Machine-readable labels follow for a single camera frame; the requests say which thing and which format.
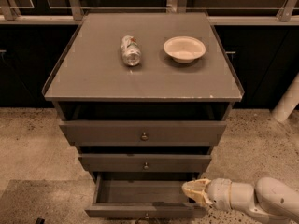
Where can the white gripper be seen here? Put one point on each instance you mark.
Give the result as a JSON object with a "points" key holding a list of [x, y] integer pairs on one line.
{"points": [[219, 190]]}

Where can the grey bottom drawer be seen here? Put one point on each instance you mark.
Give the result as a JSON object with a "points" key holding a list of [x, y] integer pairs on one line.
{"points": [[137, 195]]}

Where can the grey drawer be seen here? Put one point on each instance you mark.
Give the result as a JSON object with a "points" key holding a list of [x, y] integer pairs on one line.
{"points": [[144, 162], [143, 133], [137, 195]]}

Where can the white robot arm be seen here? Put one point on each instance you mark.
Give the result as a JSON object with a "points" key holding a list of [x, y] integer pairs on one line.
{"points": [[269, 201]]}

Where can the grey middle drawer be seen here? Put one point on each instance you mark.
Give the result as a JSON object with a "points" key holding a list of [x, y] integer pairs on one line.
{"points": [[144, 162]]}

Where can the grey drawer cabinet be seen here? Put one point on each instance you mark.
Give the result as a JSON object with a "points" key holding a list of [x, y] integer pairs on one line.
{"points": [[92, 82]]}

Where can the grey top drawer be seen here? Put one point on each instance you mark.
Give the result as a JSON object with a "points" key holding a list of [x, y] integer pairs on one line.
{"points": [[143, 133]]}

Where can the white paper bowl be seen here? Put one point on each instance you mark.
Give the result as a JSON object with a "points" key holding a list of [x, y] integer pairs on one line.
{"points": [[184, 49]]}

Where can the crushed clear plastic bottle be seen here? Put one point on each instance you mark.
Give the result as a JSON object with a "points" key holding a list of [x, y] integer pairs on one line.
{"points": [[130, 51]]}

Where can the small black floor object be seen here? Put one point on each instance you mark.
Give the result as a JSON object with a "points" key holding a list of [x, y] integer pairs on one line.
{"points": [[40, 221]]}

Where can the white cylindrical post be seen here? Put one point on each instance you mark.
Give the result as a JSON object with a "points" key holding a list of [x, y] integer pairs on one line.
{"points": [[288, 102]]}

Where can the metal window rail frame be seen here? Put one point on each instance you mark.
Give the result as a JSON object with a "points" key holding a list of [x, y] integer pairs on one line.
{"points": [[219, 12]]}

